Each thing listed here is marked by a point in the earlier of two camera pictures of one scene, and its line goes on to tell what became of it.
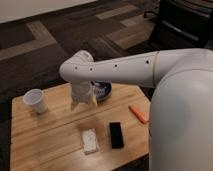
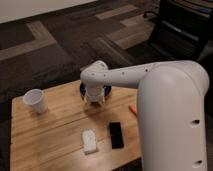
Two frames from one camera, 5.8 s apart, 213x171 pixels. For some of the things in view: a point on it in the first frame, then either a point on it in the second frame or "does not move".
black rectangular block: (116, 135) does not move
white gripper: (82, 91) -> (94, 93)
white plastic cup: (36, 99) does not move
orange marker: (141, 116) does not move
